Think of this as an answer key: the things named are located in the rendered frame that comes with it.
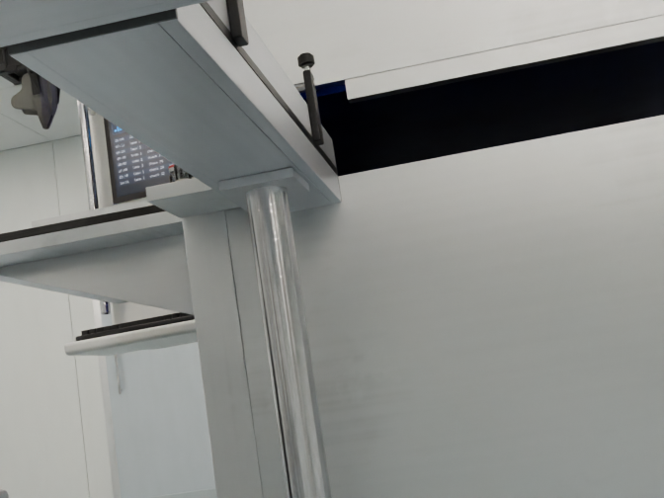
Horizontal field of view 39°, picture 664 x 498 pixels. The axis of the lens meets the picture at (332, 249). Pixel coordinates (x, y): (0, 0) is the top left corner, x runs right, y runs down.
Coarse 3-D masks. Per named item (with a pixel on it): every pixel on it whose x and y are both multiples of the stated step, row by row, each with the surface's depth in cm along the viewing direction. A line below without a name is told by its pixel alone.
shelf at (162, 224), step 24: (144, 216) 137; (168, 216) 137; (24, 240) 140; (48, 240) 139; (72, 240) 139; (96, 240) 140; (120, 240) 143; (144, 240) 146; (0, 264) 147; (48, 288) 176
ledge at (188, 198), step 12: (192, 180) 121; (156, 192) 121; (168, 192) 121; (180, 192) 121; (192, 192) 121; (204, 192) 121; (216, 192) 122; (156, 204) 123; (168, 204) 124; (180, 204) 125; (192, 204) 126; (204, 204) 127; (216, 204) 129; (228, 204) 130; (180, 216) 133
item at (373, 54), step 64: (256, 0) 137; (320, 0) 135; (384, 0) 134; (448, 0) 132; (512, 0) 131; (576, 0) 129; (640, 0) 127; (320, 64) 134; (384, 64) 132; (448, 64) 131; (512, 64) 129
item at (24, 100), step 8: (24, 80) 153; (24, 88) 153; (16, 96) 153; (24, 96) 153; (32, 96) 153; (40, 96) 152; (16, 104) 153; (24, 104) 153; (32, 104) 153; (40, 104) 152; (48, 104) 154; (40, 112) 152; (48, 112) 153; (40, 120) 153; (48, 120) 154
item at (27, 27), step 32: (0, 0) 58; (32, 0) 58; (64, 0) 59; (96, 0) 60; (128, 0) 60; (160, 0) 61; (192, 0) 62; (0, 32) 62; (32, 32) 63; (64, 32) 64
